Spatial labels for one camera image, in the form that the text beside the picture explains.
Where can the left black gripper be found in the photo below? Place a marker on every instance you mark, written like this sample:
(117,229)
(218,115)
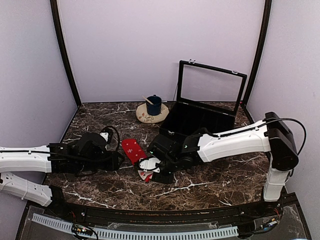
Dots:
(112,165)

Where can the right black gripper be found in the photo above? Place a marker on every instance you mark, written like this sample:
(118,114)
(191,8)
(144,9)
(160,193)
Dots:
(167,179)

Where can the red Santa Christmas sock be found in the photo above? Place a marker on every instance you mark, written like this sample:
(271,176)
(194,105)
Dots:
(135,153)

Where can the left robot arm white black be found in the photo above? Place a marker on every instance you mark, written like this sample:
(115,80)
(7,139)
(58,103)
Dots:
(51,158)

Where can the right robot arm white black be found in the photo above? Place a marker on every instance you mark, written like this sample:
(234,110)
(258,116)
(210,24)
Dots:
(270,134)

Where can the blue ceramic cup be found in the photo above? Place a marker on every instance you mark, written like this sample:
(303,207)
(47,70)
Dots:
(155,109)

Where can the wooden stick in cup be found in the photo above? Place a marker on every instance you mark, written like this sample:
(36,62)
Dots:
(147,100)

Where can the black compartment box glass lid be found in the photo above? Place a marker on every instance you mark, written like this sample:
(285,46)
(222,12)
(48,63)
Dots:
(206,97)

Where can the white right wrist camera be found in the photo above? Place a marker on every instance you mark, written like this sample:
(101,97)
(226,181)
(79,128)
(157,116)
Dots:
(150,164)

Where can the white slotted cable duct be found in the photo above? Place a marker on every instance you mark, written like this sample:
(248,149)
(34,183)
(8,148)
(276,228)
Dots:
(122,231)

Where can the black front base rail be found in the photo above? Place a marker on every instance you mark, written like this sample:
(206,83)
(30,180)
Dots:
(238,214)

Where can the left black frame post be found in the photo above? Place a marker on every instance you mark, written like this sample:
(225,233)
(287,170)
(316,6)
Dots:
(63,51)

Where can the black frame post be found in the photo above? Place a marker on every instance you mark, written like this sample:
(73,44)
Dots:
(259,51)
(63,51)

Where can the right black frame post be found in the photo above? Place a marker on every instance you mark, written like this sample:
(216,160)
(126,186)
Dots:
(259,51)

